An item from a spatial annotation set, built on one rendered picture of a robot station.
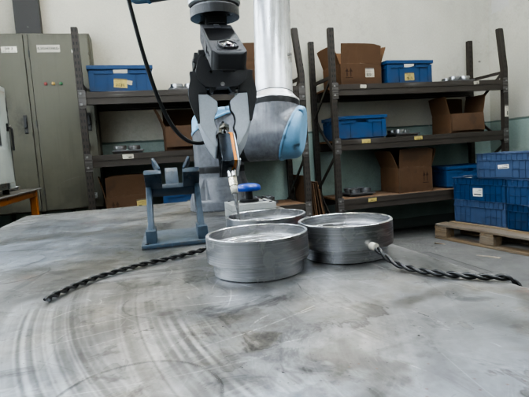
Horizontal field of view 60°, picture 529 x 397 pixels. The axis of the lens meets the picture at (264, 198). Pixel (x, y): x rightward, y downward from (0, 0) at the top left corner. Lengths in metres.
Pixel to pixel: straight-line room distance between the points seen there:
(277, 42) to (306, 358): 0.87
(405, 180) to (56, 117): 3.24
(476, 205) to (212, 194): 3.82
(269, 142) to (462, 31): 4.99
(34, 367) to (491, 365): 0.26
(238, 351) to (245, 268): 0.15
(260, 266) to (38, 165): 4.00
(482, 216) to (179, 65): 3.14
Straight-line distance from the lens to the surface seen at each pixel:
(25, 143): 4.39
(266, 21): 1.10
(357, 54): 4.54
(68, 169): 4.33
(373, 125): 4.57
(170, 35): 4.69
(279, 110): 1.01
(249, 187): 0.72
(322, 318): 0.34
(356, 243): 0.48
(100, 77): 4.09
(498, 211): 4.51
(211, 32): 0.66
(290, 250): 0.44
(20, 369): 0.33
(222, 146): 0.65
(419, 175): 4.79
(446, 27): 5.77
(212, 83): 0.67
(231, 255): 0.43
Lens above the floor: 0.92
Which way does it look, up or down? 5 degrees down
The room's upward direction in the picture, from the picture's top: 4 degrees counter-clockwise
